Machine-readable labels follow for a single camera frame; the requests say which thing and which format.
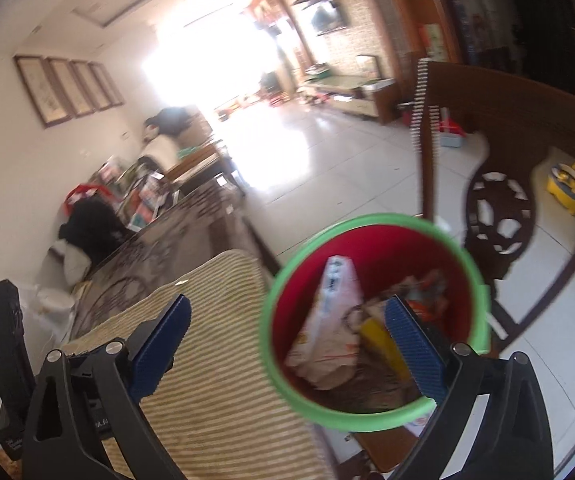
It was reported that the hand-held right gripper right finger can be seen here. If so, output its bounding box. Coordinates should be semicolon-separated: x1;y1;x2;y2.
384;296;554;480

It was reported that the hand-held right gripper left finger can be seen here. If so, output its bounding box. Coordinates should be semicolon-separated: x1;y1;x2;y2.
22;294;192;480

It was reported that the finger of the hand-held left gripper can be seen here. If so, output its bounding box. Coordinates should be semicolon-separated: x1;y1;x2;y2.
69;357;119;442

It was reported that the yellow carton box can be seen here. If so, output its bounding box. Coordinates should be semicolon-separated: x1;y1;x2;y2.
359;316;411;379

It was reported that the orange snack bag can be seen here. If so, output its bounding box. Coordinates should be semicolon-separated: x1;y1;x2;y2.
391;269;451;322

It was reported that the white pink printed packet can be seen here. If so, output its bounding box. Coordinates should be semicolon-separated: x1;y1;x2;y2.
286;305;369;392

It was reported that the red bin with green rim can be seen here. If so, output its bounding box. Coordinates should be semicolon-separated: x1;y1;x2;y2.
259;213;494;432

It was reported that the white blue toothpaste box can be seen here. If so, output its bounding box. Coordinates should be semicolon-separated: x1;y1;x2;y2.
299;254;359;347

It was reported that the yellow striped mat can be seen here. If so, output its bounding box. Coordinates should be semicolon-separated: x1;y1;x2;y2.
64;248;339;480

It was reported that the grey patterned table cover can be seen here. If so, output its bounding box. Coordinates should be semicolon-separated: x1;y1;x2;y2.
69;179;249;342

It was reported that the white padded coat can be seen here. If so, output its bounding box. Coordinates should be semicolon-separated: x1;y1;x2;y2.
62;244;94;287

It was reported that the black jacket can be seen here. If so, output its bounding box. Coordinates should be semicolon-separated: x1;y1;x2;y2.
59;199;129;262

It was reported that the red bag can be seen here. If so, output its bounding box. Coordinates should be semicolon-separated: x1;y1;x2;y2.
64;184;114;212

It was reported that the wooden sofa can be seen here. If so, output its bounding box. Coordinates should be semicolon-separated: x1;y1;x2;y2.
165;142;241;196

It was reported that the panda plush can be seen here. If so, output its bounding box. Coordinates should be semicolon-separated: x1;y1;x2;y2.
142;117;168;153

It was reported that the blue mop bucket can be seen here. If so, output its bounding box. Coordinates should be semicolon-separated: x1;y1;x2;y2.
436;119;469;149

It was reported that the yellow toy potty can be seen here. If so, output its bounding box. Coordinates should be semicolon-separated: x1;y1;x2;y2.
546;159;575;217

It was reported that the carved wooden chair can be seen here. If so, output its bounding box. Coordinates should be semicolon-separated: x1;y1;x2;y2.
414;59;575;362

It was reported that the wooden television cabinet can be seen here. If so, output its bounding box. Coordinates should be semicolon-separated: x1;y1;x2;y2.
301;71;399;124

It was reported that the printed door curtain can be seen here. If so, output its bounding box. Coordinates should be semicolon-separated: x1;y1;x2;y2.
440;0;521;58

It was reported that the white bead string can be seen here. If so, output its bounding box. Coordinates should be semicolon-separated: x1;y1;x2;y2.
409;56;441;162

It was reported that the framed wall picture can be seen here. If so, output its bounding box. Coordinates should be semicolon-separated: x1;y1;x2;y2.
70;59;112;113
88;62;125;108
46;57;97;118
12;55;75;129

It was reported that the patchwork picture frame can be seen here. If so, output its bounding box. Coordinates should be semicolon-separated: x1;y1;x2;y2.
356;53;383;85

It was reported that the wall television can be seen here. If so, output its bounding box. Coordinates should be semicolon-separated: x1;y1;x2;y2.
309;0;347;37

